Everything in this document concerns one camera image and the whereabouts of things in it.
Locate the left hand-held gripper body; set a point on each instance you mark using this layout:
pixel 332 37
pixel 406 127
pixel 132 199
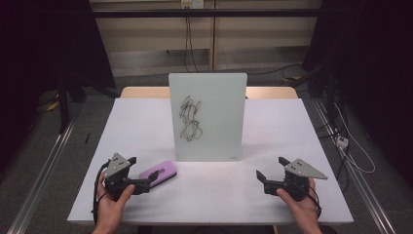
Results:
pixel 125 185

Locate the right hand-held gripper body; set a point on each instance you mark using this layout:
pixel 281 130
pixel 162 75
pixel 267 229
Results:
pixel 290 183

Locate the purple board eraser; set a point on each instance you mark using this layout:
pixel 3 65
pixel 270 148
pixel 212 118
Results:
pixel 162 169

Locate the person's right hand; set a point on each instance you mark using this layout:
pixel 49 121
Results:
pixel 302 208

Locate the person's left hand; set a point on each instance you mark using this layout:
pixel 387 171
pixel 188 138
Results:
pixel 110 208

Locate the white table mat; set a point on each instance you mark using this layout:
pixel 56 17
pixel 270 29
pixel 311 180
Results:
pixel 276 130

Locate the small black pen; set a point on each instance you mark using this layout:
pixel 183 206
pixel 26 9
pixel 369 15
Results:
pixel 87 138

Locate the white power strip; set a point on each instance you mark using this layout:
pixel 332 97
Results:
pixel 342 142

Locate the wooden table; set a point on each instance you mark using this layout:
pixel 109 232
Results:
pixel 142 92

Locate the black metal stand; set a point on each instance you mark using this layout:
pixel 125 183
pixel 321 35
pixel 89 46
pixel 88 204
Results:
pixel 63 104

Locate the white glass writing board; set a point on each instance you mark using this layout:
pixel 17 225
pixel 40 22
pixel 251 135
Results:
pixel 214 97

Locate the black curtain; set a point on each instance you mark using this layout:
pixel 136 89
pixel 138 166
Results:
pixel 39 48
pixel 380 65

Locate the black horizontal bar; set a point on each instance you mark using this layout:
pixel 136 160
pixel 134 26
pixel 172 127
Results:
pixel 227 13

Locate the metal floor rail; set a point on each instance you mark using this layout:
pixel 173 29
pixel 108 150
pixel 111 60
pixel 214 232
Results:
pixel 360 182
pixel 48 169

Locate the wooden wall post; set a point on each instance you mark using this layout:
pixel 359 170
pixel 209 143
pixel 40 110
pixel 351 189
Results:
pixel 213 35

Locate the white wall socket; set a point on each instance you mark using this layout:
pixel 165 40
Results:
pixel 192 4

